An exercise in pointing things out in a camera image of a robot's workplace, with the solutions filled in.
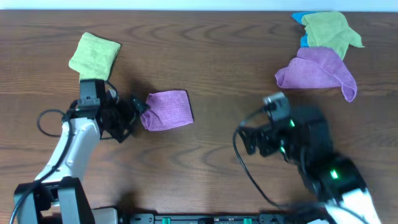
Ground purple cloth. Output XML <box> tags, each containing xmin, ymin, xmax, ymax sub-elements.
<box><xmin>275</xmin><ymin>47</ymin><xmax>358</xmax><ymax>102</ymax></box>
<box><xmin>141</xmin><ymin>90</ymin><xmax>194</xmax><ymax>131</ymax></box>

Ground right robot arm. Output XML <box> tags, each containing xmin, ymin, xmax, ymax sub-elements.
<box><xmin>233</xmin><ymin>106</ymin><xmax>381</xmax><ymax>223</ymax></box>

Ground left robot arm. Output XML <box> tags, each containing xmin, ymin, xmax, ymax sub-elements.
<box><xmin>9</xmin><ymin>96</ymin><xmax>148</xmax><ymax>223</ymax></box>

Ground folded green cloth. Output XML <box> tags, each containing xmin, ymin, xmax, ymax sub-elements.
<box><xmin>68</xmin><ymin>32</ymin><xmax>121</xmax><ymax>81</ymax></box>

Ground crumpled green cloth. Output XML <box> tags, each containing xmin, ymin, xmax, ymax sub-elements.
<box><xmin>300</xmin><ymin>11</ymin><xmax>364</xmax><ymax>59</ymax></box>

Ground blue cloth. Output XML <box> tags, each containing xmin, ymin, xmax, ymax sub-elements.
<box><xmin>292</xmin><ymin>11</ymin><xmax>317</xmax><ymax>47</ymax></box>

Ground right black cable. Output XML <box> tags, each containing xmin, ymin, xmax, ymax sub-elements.
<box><xmin>232</xmin><ymin>105</ymin><xmax>371</xmax><ymax>224</ymax></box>

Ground black cable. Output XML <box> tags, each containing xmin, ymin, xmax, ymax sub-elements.
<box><xmin>232</xmin><ymin>105</ymin><xmax>371</xmax><ymax>224</ymax></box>
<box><xmin>8</xmin><ymin>80</ymin><xmax>121</xmax><ymax>224</ymax></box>

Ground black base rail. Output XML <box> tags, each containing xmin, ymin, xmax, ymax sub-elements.
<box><xmin>118</xmin><ymin>213</ymin><xmax>305</xmax><ymax>224</ymax></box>

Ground left black cable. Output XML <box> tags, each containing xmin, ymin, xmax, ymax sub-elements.
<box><xmin>8</xmin><ymin>80</ymin><xmax>121</xmax><ymax>224</ymax></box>

